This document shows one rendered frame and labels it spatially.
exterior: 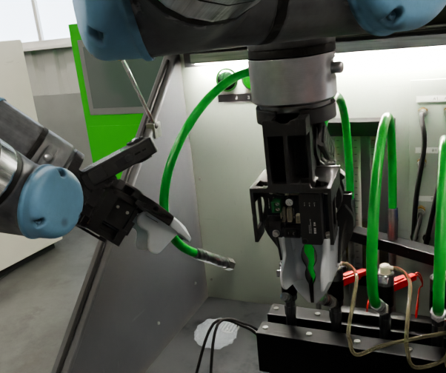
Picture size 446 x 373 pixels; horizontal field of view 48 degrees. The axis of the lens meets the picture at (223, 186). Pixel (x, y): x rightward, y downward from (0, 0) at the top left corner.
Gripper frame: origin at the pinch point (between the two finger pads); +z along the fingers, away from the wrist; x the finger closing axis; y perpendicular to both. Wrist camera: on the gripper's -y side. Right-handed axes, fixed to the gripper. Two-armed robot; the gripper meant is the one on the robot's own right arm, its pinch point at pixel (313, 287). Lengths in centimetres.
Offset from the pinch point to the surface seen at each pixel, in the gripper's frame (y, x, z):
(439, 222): -15.3, 13.0, -1.0
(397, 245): -37.6, 7.6, 13.4
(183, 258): -49, -40, 24
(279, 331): -25.1, -11.6, 24.5
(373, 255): -13.0, 5.3, 2.7
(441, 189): -18.1, 13.4, -4.2
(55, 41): -397, -324, -22
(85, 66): -270, -208, -4
